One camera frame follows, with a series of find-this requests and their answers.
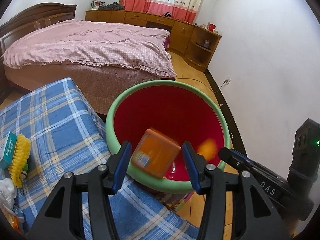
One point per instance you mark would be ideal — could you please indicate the pink bed cover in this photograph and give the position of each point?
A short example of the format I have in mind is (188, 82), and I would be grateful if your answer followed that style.
(95, 44)

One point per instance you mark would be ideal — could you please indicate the dark clothes pile on cabinet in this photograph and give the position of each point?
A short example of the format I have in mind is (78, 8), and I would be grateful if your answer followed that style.
(112, 6)

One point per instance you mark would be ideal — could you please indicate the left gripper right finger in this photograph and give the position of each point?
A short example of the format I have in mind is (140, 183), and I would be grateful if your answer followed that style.
(253, 214)

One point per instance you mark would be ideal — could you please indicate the red cup on cabinet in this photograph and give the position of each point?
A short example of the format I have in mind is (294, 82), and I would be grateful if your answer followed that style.
(211, 27)

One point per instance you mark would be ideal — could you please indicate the orange noodle snack packet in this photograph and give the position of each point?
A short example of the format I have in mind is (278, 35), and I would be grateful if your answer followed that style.
(15, 218)

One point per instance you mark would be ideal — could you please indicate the dark wooden bed headboard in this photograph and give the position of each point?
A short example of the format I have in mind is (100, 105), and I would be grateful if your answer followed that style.
(34, 18)

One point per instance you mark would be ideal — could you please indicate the magazine on floor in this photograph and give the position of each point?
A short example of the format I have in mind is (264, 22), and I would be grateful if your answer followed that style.
(173, 201)

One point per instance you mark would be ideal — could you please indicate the orange mandarin peel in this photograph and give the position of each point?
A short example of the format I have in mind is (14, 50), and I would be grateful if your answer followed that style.
(208, 149)

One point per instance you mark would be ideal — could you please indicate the teal and white medicine box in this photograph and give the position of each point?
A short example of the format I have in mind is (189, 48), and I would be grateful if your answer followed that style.
(8, 150)

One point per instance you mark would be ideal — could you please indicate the red bin with green rim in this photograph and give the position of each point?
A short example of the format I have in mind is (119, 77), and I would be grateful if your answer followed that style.
(177, 110)

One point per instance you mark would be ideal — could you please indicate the blue plaid table cloth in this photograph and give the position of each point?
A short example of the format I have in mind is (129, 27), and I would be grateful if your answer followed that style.
(67, 135)

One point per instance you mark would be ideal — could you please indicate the orange cardboard box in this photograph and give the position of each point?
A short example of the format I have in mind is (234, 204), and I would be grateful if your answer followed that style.
(155, 153)

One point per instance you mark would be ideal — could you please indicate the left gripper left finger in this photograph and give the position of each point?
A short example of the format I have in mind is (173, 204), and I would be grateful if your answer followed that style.
(62, 214)

